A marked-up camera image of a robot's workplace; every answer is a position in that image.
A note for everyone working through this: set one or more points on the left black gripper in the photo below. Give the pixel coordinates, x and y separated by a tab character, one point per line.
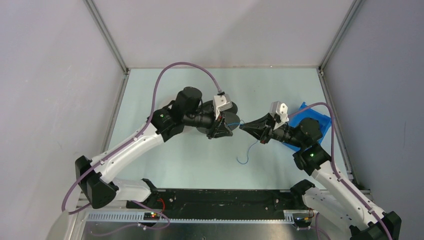
223	130

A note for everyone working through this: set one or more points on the controller board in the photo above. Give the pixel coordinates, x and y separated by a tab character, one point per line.
151	216
302	223

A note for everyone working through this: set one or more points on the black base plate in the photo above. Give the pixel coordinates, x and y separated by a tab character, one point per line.
226	204

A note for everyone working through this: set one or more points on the black cable spool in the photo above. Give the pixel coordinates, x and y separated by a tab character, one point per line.
206	117

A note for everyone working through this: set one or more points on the left controller board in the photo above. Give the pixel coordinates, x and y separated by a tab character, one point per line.
151	216

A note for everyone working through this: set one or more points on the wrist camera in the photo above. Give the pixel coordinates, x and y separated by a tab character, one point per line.
221	102
279	112

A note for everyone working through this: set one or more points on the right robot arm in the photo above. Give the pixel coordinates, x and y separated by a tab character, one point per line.
345	206

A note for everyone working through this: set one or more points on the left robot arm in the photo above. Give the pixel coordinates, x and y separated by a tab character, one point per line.
97	177

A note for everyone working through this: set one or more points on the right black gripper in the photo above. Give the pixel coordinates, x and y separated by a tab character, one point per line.
262	128

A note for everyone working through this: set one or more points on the right controller board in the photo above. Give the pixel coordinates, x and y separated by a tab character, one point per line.
302	223

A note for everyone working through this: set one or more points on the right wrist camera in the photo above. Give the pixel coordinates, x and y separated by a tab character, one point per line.
279	112

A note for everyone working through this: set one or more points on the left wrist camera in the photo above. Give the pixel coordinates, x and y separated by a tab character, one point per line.
221	102

